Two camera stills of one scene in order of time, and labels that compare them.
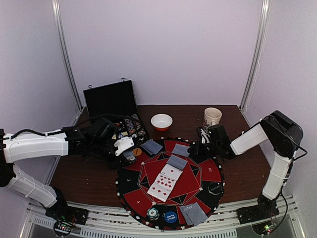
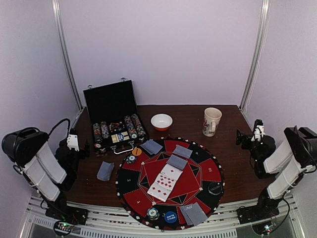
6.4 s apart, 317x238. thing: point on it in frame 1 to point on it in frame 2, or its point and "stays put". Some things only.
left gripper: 112,164 to 85,151
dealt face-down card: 146,148 stays put
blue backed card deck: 130,155 to 105,170
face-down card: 181,149 stays put
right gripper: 198,145 to 243,138
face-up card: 171,171 stays put
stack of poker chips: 153,213 stays put
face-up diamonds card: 165,181 stays put
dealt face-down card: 195,213 stays put
